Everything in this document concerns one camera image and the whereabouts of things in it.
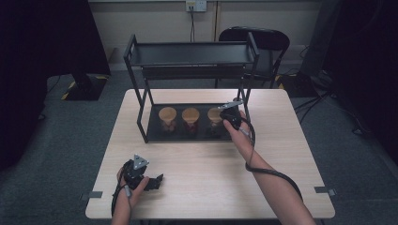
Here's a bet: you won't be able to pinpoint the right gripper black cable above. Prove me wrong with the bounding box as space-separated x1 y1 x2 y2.
238 116 304 202

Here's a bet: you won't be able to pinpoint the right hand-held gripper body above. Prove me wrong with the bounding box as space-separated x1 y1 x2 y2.
218 99 244 131

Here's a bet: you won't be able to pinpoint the black metal two-tier rack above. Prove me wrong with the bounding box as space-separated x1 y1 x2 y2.
123 32 261 144

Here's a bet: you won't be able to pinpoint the grey tape strip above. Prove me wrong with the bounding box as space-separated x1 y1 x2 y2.
79 190 104 202
314 186 338 198

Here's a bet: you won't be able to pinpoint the black floor cables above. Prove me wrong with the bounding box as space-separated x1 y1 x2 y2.
293 89 333 125

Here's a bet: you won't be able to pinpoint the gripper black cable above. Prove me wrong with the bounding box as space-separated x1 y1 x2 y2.
111 160 134 218
238 116 304 202

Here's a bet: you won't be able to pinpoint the dark stand base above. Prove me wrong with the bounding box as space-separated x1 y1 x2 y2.
276 72 324 98

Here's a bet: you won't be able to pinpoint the black curtain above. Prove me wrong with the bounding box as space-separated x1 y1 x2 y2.
0 0 113 173
323 0 398 156

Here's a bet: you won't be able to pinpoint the black power cord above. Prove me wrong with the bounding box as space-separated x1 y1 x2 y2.
188 5 196 43

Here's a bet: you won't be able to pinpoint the black folding chair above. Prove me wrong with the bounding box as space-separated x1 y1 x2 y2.
215 25 291 90

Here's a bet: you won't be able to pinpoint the person's right hand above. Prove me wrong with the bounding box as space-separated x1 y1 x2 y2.
222 110 255 161

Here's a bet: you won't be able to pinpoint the orange cup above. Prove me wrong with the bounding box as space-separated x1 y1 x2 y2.
181 107 201 136
158 106 178 134
207 107 225 135

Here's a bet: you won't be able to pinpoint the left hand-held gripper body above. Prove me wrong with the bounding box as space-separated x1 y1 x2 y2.
122 153 152 191

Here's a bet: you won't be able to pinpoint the person's left hand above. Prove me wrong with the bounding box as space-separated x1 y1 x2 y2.
115 168 152 208

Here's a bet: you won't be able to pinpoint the white wall outlet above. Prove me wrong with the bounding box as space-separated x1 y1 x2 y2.
185 0 208 13

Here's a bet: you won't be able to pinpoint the black stand base striped tape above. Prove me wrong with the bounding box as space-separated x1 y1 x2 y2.
60 72 109 102

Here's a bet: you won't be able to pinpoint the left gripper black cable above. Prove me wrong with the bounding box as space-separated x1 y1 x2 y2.
111 160 134 218

